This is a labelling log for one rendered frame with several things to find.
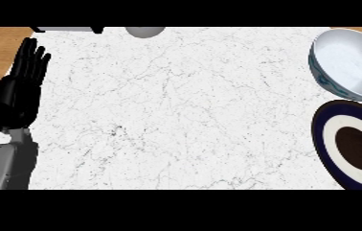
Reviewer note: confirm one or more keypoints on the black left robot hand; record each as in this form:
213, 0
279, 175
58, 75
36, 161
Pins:
21, 81

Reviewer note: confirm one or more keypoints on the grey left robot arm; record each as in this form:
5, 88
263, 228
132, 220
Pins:
16, 158

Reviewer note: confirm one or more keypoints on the white bowl with blue pattern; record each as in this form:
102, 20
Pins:
340, 64

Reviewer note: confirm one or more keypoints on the dark blue and white plate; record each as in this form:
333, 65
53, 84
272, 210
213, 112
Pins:
336, 135

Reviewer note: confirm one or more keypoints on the grey and black appliance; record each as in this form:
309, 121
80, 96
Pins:
65, 29

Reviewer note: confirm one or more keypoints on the grey round object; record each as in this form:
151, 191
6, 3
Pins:
145, 32

